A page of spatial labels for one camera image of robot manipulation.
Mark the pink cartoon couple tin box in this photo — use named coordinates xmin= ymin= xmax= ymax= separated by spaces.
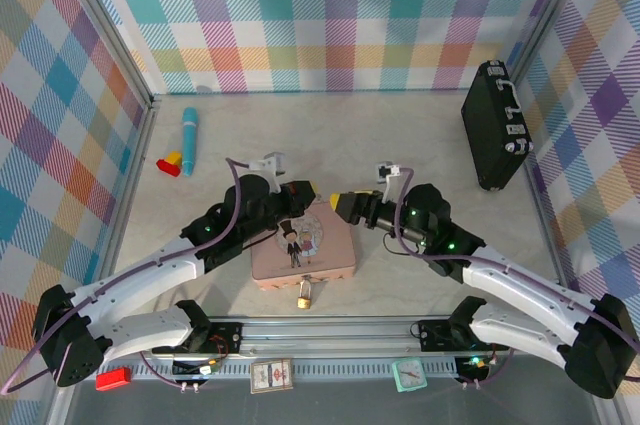
xmin=250 ymin=197 xmax=357 ymax=294

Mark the small brass padlock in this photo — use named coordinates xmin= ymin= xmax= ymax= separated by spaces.
xmin=295 ymin=278 xmax=316 ymax=310

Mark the red toy brick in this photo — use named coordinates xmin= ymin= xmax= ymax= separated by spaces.
xmin=156 ymin=158 xmax=182 ymax=179

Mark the turquoise marker pen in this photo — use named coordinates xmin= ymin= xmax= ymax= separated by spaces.
xmin=180 ymin=106 xmax=200 ymax=178

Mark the black briefcase with silver trim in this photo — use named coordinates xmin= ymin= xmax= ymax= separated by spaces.
xmin=460 ymin=59 xmax=535 ymax=192

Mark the black right controller board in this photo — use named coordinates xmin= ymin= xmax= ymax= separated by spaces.
xmin=455 ymin=354 xmax=496 ymax=380

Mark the black controller board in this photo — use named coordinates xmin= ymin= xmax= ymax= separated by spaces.
xmin=455 ymin=354 xmax=496 ymax=380
xmin=172 ymin=357 xmax=224 ymax=379

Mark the teal alarm clock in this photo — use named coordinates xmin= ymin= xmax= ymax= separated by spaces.
xmin=391 ymin=358 xmax=429 ymax=393

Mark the small framed card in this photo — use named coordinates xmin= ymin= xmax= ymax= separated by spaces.
xmin=249 ymin=357 xmax=295 ymax=395

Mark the black left controller board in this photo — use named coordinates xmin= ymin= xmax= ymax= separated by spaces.
xmin=172 ymin=357 xmax=224 ymax=379

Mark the red rectangular block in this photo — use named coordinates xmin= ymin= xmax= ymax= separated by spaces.
xmin=95 ymin=367 xmax=133 ymax=391

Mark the aluminium side rail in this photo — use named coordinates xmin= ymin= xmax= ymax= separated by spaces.
xmin=519 ymin=162 xmax=564 ymax=289
xmin=107 ymin=102 xmax=162 ymax=266

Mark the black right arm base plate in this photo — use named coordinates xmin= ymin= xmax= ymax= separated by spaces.
xmin=417 ymin=319 xmax=511 ymax=352

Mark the aluminium mounting rail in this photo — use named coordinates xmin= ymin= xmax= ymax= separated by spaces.
xmin=104 ymin=315 xmax=569 ymax=360

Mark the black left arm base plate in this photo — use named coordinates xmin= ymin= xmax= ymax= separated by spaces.
xmin=174 ymin=322 xmax=245 ymax=357

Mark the grey slotted cable duct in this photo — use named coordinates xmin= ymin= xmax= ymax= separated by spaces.
xmin=77 ymin=362 xmax=459 ymax=380

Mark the aluminium frame post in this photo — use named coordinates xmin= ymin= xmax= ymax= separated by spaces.
xmin=508 ymin=0 xmax=594 ymax=84
xmin=47 ymin=0 xmax=161 ymax=111

